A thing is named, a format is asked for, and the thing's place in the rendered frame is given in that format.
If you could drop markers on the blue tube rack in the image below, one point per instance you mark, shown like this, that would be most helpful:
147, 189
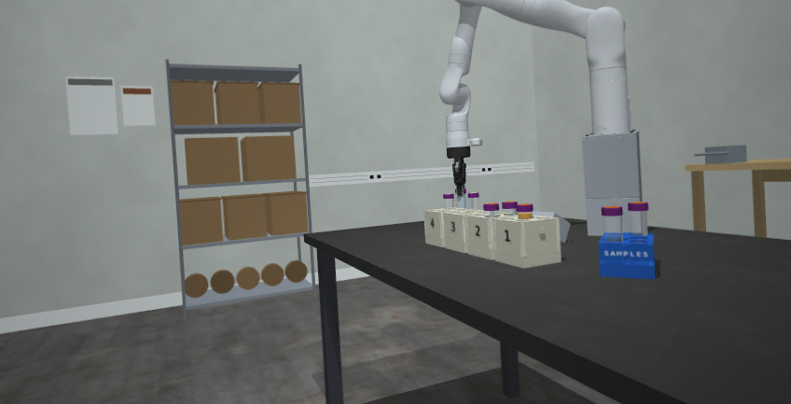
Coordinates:
628, 260

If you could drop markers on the white bucket adapter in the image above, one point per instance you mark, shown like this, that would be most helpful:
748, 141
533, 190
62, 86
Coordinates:
455, 229
479, 230
524, 243
434, 225

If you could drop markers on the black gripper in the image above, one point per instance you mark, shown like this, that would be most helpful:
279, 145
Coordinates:
458, 154

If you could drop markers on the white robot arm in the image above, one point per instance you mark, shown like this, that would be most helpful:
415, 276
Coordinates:
605, 27

